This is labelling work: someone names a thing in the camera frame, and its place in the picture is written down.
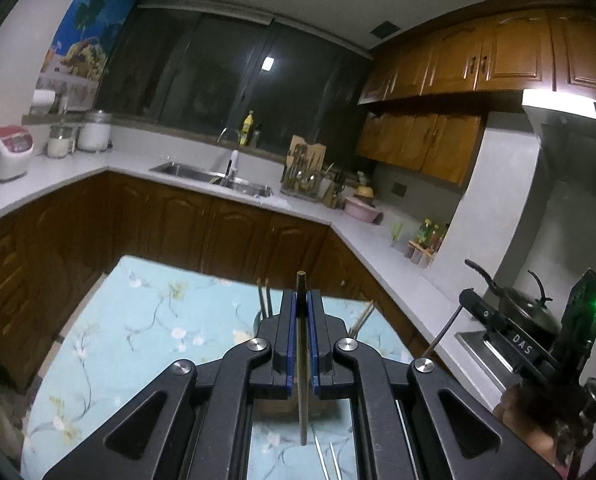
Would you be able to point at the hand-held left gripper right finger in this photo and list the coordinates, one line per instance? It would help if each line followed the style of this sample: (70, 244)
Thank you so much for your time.
(314, 345)

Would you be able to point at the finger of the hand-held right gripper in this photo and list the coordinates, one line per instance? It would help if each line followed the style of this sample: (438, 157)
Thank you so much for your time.
(500, 321)

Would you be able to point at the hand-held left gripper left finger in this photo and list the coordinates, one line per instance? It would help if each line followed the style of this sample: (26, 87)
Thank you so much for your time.
(290, 345)

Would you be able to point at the wooden chopstick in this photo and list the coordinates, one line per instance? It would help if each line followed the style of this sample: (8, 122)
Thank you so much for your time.
(357, 321)
(261, 300)
(301, 280)
(366, 317)
(442, 332)

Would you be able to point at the wooden utensil holder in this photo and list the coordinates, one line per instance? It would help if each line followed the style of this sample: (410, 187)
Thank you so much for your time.
(328, 410)

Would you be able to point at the metal chopstick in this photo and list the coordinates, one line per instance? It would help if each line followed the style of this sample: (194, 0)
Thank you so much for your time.
(336, 462)
(320, 457)

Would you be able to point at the person's right hand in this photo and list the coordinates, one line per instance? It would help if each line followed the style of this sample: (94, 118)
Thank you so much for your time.
(527, 425)

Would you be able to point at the black wok with lid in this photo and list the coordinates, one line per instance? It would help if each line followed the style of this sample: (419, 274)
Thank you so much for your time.
(522, 310)

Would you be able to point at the steel stove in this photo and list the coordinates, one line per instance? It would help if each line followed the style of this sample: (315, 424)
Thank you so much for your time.
(482, 355)

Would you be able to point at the seasoning bottle rack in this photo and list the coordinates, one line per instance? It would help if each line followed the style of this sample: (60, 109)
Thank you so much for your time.
(425, 245)

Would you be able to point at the pink basin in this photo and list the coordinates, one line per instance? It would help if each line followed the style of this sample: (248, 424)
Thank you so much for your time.
(362, 210)

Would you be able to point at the floral blue tablecloth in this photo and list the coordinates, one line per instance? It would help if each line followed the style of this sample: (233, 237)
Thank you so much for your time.
(143, 320)

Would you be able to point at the knife block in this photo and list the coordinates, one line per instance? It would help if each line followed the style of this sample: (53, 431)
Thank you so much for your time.
(334, 192)

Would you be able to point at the stacked bowls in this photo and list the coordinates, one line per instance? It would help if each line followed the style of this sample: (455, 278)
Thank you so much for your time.
(364, 190)

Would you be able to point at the wooden base cabinets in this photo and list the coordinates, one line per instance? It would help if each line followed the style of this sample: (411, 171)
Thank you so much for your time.
(178, 225)

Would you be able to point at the metal utensil rack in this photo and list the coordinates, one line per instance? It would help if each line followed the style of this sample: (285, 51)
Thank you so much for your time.
(300, 180)

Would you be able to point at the white tap filter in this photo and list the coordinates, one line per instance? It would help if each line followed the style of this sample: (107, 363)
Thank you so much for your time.
(234, 165)

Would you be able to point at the steel sink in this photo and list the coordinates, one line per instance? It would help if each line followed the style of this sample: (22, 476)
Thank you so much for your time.
(203, 176)

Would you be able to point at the wooden cutting board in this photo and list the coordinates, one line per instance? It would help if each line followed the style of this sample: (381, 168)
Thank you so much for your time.
(310, 147)

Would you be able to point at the dark bottle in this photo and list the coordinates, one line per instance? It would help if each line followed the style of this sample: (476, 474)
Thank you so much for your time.
(257, 136)

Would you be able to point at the yellow oil bottle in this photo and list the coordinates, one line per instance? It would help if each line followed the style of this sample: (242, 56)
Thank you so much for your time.
(248, 130)

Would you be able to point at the chrome faucet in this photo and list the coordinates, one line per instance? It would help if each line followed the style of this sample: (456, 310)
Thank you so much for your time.
(224, 132)

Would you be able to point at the steel range hood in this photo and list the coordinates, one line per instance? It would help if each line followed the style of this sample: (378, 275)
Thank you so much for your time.
(562, 105)

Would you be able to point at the dark kitchen window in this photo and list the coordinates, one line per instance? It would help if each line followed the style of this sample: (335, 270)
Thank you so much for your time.
(203, 75)

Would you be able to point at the large white jar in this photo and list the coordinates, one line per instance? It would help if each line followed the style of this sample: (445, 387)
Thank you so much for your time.
(95, 132)

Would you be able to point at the glass jar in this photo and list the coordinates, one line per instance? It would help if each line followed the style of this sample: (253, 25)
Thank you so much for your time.
(60, 142)

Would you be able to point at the ceiling vent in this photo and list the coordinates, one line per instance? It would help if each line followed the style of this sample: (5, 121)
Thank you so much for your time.
(385, 30)

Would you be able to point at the white rice cooker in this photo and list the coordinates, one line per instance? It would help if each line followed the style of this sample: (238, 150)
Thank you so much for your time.
(5, 152)

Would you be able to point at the paper towel roll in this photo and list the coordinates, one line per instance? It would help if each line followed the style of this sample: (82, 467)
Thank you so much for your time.
(44, 101)

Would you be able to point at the dark wall socket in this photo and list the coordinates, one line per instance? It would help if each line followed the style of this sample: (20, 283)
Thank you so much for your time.
(399, 190)

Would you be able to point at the small wooden wall cabinet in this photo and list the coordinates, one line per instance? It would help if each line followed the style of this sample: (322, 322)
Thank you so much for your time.
(417, 142)

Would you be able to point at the long wooden wall cabinet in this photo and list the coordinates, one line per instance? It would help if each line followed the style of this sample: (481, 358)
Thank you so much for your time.
(502, 50)

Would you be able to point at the tropical wall poster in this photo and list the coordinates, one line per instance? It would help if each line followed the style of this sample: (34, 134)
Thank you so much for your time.
(85, 35)

